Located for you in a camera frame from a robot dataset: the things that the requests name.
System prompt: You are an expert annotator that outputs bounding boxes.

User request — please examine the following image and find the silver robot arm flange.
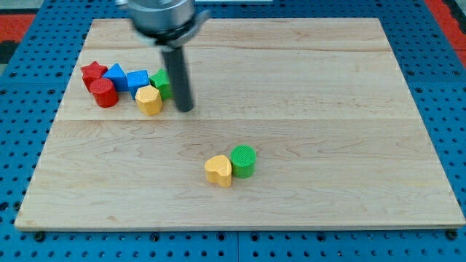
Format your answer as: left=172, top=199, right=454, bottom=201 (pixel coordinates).
left=115, top=0, right=210, bottom=49

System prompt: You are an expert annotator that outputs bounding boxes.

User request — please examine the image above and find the blue cube block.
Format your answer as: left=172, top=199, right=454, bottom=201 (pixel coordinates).
left=127, top=70, right=149, bottom=100

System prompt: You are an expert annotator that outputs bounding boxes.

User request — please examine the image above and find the green cylinder block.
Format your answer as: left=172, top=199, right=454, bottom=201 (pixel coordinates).
left=230, top=145, right=256, bottom=178

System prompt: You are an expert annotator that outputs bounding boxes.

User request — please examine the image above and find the yellow heart block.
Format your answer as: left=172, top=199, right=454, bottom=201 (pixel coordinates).
left=204, top=155, right=232, bottom=188

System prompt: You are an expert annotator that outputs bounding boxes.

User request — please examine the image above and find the yellow hexagon block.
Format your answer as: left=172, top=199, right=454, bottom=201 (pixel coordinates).
left=135, top=85, right=163, bottom=116

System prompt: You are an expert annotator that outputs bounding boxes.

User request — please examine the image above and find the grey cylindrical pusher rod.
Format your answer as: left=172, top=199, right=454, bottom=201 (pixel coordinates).
left=162, top=47, right=194, bottom=112

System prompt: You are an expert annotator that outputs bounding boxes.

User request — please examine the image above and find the wooden board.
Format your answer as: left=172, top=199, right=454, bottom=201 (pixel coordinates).
left=15, top=18, right=465, bottom=232

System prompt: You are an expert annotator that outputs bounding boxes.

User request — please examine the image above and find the blue triangle block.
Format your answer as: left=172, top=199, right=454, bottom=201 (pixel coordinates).
left=103, top=63, right=129, bottom=92

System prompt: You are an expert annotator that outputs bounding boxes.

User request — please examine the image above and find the red cylinder block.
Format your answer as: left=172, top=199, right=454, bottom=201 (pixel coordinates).
left=90, top=78, right=119, bottom=108

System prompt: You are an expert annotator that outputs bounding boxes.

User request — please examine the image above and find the red star block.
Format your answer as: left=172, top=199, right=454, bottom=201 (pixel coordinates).
left=80, top=61, right=108, bottom=92

